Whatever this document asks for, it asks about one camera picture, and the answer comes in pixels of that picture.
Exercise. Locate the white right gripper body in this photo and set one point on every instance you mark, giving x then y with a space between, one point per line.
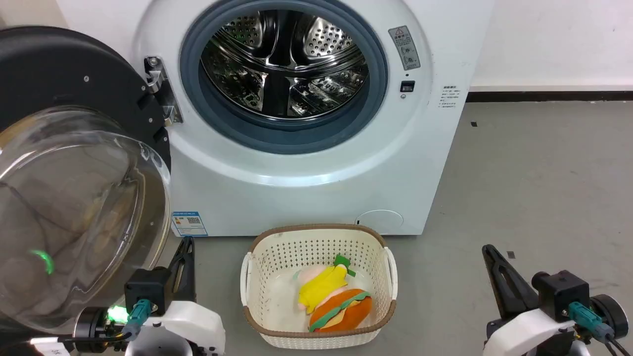
524 333

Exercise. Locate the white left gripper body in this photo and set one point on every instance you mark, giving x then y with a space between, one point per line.
190 326

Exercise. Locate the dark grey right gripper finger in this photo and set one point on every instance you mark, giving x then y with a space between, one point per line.
504 282

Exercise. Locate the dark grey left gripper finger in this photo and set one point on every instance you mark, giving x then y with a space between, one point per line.
192 272
179 269

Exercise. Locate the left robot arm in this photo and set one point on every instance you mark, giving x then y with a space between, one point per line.
94 326

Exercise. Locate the white front-load washing machine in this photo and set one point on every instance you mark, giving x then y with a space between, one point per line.
296 198

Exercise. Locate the grey rubber door gasket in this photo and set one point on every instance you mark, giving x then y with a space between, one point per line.
232 129

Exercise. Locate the metal door hinge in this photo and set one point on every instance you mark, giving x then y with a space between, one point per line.
163 94

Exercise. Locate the black door latch socket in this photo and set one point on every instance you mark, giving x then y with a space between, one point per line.
407 86

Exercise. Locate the stainless steel washer drum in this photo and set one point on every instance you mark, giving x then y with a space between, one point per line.
282 64

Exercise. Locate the washer door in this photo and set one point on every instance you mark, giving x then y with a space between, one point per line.
54 69

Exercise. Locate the blue energy label sticker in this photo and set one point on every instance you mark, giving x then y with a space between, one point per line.
190 224

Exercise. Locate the cream plastic laundry basket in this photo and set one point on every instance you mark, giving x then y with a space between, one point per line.
277 257

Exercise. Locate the yellow plush doll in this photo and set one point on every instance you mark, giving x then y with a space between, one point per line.
324 287

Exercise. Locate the round white filter cover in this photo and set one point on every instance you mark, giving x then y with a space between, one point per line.
380 222

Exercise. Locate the orange burger plush toy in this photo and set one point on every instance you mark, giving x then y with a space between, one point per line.
346 311

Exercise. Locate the small printed text label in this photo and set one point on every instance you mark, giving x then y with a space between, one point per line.
450 97

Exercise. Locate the grey warning sticker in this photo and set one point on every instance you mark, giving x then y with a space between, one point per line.
404 48

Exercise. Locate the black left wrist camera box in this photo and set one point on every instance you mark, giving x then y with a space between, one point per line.
147 290

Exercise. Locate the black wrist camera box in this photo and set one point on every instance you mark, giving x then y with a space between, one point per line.
561 294
147 290

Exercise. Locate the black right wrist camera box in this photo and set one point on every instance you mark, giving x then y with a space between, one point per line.
561 294

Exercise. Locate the black wall baseboard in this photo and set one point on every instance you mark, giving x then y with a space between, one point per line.
549 96

